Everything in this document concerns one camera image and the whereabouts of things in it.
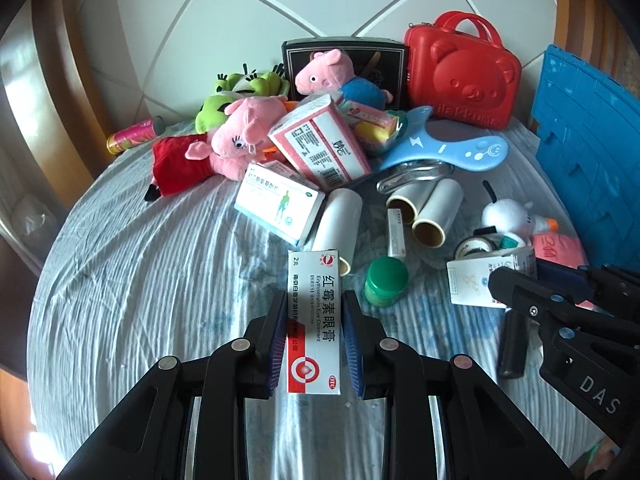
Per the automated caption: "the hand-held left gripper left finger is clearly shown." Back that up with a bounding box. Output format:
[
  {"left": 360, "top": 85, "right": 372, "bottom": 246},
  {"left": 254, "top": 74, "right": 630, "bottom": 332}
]
[{"left": 57, "top": 292, "right": 289, "bottom": 480}]

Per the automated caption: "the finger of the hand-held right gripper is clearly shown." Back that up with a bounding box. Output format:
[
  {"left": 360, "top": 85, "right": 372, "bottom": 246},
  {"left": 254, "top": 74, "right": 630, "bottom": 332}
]
[
  {"left": 487, "top": 266, "right": 640, "bottom": 357},
  {"left": 575, "top": 264, "right": 640, "bottom": 312}
]

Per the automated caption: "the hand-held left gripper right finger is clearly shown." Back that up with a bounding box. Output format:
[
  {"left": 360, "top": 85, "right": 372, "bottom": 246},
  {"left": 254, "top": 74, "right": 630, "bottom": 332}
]
[{"left": 341, "top": 290, "right": 576, "bottom": 480}]

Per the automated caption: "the red and white ointment box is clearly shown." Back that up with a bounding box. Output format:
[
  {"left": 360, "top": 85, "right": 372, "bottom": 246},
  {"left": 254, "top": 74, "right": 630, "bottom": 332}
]
[{"left": 287, "top": 248, "right": 346, "bottom": 397}]

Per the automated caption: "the white box with blue print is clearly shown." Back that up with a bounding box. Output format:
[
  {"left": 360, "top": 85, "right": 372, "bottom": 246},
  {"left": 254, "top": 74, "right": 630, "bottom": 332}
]
[{"left": 446, "top": 245, "right": 539, "bottom": 309}]

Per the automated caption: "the pink pouch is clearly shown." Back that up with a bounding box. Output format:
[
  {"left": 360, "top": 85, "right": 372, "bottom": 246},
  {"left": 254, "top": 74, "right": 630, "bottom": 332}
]
[{"left": 529, "top": 232, "right": 589, "bottom": 267}]

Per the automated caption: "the tape roll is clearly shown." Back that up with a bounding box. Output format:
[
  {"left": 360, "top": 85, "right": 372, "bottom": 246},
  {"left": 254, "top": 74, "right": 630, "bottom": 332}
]
[{"left": 454, "top": 232, "right": 532, "bottom": 262}]

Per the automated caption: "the green lidded jar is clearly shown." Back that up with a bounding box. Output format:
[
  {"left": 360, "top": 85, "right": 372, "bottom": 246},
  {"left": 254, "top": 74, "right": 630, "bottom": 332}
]
[{"left": 363, "top": 256, "right": 410, "bottom": 307}]

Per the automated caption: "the white plush toy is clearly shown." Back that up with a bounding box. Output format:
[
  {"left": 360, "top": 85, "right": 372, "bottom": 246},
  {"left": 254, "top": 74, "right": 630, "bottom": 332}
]
[{"left": 480, "top": 180, "right": 559, "bottom": 247}]

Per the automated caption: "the lint roll with cardboard core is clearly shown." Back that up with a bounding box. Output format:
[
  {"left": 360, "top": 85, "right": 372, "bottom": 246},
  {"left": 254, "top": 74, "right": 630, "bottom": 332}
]
[
  {"left": 410, "top": 179, "right": 465, "bottom": 247},
  {"left": 385, "top": 182, "right": 437, "bottom": 226}
]

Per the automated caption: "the small narrow white box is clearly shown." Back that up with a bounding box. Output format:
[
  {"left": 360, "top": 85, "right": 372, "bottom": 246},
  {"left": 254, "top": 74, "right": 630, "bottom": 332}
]
[{"left": 387, "top": 208, "right": 407, "bottom": 261}]

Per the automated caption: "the white lint roller refill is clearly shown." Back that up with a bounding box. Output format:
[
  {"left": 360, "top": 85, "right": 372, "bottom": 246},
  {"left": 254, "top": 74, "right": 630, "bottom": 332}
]
[{"left": 311, "top": 188, "right": 364, "bottom": 277}]

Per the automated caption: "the blue plastic crate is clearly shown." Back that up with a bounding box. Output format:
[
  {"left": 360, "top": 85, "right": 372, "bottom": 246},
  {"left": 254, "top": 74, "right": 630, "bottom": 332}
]
[{"left": 529, "top": 43, "right": 640, "bottom": 272}]

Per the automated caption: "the white box with green figure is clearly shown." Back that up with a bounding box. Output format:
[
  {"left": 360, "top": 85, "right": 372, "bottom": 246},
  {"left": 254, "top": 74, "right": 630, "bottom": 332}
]
[{"left": 234, "top": 162, "right": 326, "bottom": 244}]

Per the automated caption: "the light blue hand mirror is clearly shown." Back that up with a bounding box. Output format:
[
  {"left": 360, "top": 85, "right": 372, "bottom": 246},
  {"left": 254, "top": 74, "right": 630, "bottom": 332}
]
[{"left": 377, "top": 105, "right": 510, "bottom": 174}]

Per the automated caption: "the large white and red box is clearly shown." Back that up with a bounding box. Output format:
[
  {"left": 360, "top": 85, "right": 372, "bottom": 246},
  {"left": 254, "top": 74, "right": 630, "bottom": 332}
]
[{"left": 268, "top": 95, "right": 372, "bottom": 191}]

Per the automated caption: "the pink pig plush red dress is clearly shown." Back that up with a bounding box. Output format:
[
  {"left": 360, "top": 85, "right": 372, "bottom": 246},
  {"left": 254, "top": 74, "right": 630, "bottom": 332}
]
[{"left": 144, "top": 97, "right": 287, "bottom": 204}]

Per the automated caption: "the red bear carrying case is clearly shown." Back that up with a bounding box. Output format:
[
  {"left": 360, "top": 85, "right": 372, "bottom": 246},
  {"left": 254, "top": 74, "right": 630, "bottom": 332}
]
[{"left": 403, "top": 10, "right": 522, "bottom": 129}]

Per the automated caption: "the pink snack packet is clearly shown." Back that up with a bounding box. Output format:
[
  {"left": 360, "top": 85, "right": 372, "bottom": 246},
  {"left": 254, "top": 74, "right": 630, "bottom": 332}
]
[{"left": 339, "top": 99, "right": 401, "bottom": 142}]

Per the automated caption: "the pink and yellow can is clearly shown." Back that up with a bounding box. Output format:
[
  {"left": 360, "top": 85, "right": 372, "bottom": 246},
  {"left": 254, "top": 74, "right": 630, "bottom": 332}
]
[{"left": 107, "top": 115, "right": 166, "bottom": 155}]

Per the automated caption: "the green frog plush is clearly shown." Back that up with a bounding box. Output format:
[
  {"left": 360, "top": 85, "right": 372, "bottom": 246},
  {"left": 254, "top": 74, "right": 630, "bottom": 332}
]
[{"left": 194, "top": 63, "right": 291, "bottom": 134}]

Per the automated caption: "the black box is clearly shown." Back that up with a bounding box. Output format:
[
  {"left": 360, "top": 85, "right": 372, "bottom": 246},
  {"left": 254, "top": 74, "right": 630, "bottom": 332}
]
[{"left": 279, "top": 37, "right": 410, "bottom": 109}]

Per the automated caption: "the pink pig plush blue shirt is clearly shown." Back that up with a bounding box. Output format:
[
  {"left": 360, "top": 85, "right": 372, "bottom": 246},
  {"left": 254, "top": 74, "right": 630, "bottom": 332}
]
[{"left": 294, "top": 48, "right": 396, "bottom": 111}]

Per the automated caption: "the black cylinder handle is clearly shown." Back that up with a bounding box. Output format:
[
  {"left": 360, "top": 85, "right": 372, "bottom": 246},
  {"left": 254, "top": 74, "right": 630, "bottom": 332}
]
[{"left": 497, "top": 305, "right": 539, "bottom": 380}]

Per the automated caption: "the brown wooden frame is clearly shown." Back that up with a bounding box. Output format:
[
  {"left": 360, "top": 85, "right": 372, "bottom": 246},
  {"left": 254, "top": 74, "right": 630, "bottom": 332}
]
[{"left": 0, "top": 0, "right": 117, "bottom": 281}]

